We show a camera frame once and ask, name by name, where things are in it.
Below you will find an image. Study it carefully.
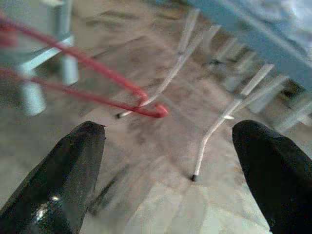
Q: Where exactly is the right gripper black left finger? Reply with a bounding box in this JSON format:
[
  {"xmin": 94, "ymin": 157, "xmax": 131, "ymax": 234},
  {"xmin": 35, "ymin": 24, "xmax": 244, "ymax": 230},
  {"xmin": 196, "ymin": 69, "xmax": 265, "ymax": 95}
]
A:
[{"xmin": 0, "ymin": 121, "xmax": 107, "ymax": 234}]

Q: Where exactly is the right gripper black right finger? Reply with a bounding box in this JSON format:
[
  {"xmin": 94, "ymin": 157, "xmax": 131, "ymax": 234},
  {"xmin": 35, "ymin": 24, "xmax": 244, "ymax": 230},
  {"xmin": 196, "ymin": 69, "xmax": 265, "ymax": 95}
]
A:
[{"xmin": 231, "ymin": 119, "xmax": 312, "ymax": 234}]

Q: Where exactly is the pink plastic clothes hanger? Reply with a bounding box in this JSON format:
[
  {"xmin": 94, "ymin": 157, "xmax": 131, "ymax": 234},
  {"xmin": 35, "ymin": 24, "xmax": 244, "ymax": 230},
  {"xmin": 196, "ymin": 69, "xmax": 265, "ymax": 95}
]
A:
[{"xmin": 0, "ymin": 13, "xmax": 169, "ymax": 119}]

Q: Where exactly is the white folding table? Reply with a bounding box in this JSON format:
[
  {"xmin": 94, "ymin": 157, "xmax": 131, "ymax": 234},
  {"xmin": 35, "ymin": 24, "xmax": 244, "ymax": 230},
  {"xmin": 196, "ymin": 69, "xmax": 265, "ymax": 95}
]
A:
[{"xmin": 114, "ymin": 0, "xmax": 312, "ymax": 182}]

